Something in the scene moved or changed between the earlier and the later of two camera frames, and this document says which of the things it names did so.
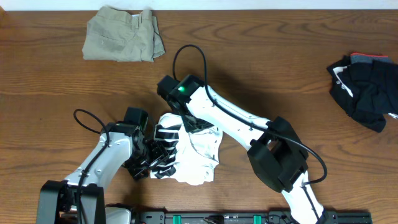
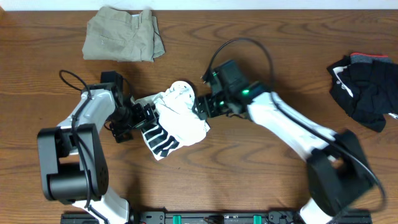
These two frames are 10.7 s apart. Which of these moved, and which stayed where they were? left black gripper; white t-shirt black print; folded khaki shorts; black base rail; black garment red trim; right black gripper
Moved: right black gripper; white t-shirt black print; left black gripper
Stayed: black garment red trim; folded khaki shorts; black base rail
